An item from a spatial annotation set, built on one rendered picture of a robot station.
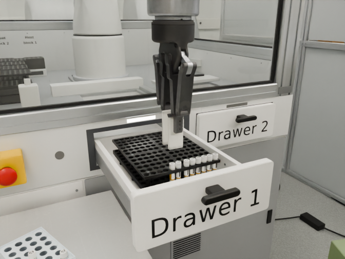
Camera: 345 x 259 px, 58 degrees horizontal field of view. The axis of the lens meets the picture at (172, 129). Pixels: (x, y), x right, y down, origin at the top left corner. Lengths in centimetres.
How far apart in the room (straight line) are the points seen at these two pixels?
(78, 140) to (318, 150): 195
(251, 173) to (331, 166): 184
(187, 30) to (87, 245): 45
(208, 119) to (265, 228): 58
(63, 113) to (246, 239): 83
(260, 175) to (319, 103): 180
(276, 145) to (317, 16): 141
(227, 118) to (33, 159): 54
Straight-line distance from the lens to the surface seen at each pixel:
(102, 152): 75
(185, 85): 53
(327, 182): 249
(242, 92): 98
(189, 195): 55
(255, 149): 109
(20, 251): 66
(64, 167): 82
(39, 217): 80
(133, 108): 82
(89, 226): 73
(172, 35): 53
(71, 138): 79
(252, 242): 131
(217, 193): 54
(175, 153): 71
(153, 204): 52
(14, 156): 75
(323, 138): 242
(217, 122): 93
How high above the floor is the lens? 119
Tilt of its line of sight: 20 degrees down
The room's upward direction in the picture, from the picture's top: straight up
